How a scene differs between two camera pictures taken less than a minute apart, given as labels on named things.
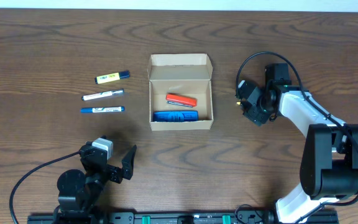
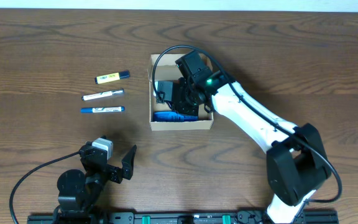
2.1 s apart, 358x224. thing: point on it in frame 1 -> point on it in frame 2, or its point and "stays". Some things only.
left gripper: x=115 y=173 stays
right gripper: x=252 y=106 -> x=181 y=97
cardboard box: x=180 y=93 stays
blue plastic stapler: x=176 y=116 stays
